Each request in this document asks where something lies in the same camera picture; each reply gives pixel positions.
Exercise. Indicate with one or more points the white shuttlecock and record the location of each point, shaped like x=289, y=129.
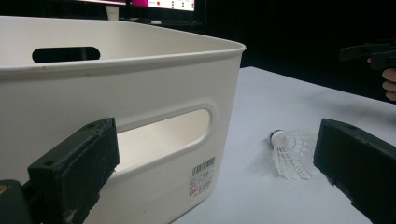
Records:
x=292, y=152

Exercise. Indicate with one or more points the white monitor stand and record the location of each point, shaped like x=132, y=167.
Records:
x=112, y=13

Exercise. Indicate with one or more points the white plastic storage bin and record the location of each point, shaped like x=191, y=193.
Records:
x=130, y=84

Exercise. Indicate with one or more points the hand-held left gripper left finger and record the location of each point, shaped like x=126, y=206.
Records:
x=74, y=165

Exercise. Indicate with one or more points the lit computer monitor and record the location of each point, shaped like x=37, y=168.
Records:
x=102, y=1
x=168, y=3

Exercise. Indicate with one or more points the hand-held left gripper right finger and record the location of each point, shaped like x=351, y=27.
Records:
x=361, y=168

